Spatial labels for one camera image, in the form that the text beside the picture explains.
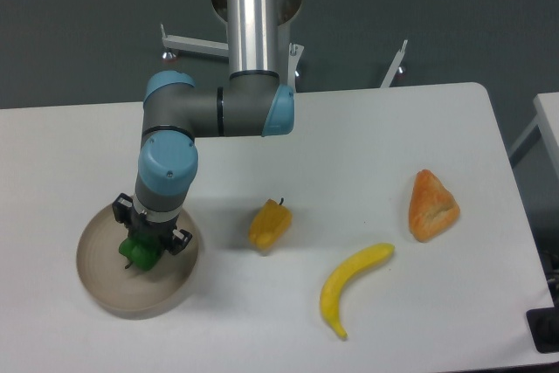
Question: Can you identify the black device at table edge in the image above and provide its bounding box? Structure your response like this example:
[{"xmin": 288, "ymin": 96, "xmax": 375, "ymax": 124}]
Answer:
[{"xmin": 526, "ymin": 307, "xmax": 558, "ymax": 354}]

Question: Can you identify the orange toy croissant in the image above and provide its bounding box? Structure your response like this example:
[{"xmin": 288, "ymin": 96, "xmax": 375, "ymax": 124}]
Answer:
[{"xmin": 408, "ymin": 169, "xmax": 460, "ymax": 242}]

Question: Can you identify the yellow toy banana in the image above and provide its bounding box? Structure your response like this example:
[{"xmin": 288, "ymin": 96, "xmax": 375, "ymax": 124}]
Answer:
[{"xmin": 319, "ymin": 243, "xmax": 395, "ymax": 341}]

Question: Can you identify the beige round plate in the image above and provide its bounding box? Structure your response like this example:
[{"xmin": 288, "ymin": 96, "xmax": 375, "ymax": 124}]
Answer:
[{"xmin": 76, "ymin": 205, "xmax": 203, "ymax": 319}]

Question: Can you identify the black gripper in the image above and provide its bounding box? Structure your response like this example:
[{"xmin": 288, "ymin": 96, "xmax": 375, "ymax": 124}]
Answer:
[{"xmin": 111, "ymin": 193, "xmax": 193, "ymax": 256}]

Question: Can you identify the yellow toy pepper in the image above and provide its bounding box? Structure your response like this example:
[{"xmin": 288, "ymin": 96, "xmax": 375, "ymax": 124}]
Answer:
[{"xmin": 248, "ymin": 197, "xmax": 293, "ymax": 253}]

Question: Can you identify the green toy pepper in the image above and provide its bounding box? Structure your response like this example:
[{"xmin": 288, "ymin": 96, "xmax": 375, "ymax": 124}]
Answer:
[{"xmin": 118, "ymin": 238, "xmax": 163, "ymax": 272}]

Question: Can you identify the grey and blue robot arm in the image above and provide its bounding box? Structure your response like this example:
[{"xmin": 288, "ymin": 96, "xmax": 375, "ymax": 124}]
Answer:
[{"xmin": 113, "ymin": 0, "xmax": 300, "ymax": 258}]

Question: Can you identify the white side table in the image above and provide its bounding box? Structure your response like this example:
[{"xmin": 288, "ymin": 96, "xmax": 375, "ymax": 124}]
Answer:
[{"xmin": 507, "ymin": 92, "xmax": 559, "ymax": 172}]

